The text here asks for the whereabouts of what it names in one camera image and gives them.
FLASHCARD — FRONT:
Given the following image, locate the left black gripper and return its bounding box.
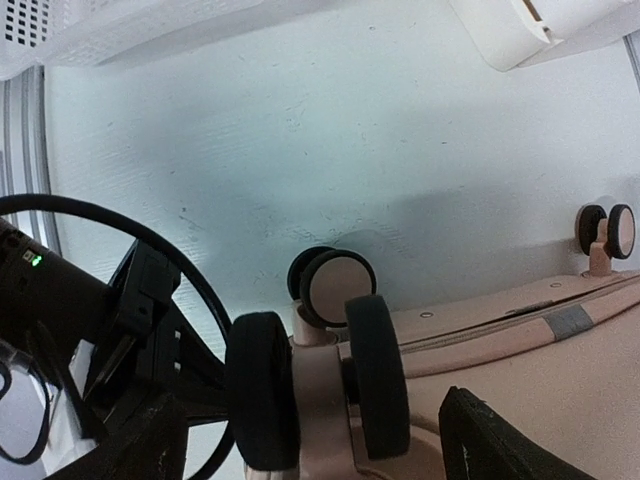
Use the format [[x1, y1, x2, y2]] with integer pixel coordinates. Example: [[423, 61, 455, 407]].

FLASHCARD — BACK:
[[29, 237, 236, 436]]

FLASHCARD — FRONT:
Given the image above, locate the pink hard-shell suitcase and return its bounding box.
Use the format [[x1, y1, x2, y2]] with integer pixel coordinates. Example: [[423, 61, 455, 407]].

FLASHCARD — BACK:
[[225, 204, 639, 479]]

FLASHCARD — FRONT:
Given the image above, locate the white plastic drawer unit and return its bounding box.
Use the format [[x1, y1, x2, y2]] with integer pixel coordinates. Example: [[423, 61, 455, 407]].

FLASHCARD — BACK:
[[449, 0, 639, 72]]

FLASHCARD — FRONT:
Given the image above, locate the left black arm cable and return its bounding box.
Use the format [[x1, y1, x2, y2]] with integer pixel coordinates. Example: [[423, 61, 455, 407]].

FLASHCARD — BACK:
[[0, 194, 239, 479]]

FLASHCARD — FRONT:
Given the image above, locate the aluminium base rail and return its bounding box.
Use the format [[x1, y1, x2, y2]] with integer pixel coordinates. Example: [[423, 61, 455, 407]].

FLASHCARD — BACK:
[[0, 64, 64, 261]]

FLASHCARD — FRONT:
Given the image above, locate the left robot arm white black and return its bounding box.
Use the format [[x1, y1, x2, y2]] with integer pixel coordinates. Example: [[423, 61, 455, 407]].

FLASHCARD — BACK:
[[1, 221, 228, 432]]

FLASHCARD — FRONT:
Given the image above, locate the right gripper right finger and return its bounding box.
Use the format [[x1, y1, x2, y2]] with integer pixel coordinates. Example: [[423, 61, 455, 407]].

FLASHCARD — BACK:
[[438, 387, 591, 480]]

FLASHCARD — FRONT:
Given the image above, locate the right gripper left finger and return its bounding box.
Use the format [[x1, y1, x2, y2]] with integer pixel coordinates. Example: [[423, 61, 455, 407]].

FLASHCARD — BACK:
[[74, 394, 188, 479]]

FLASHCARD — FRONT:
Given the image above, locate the white perforated plastic basket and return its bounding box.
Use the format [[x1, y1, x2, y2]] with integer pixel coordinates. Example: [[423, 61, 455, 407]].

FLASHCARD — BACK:
[[1, 1, 340, 81]]

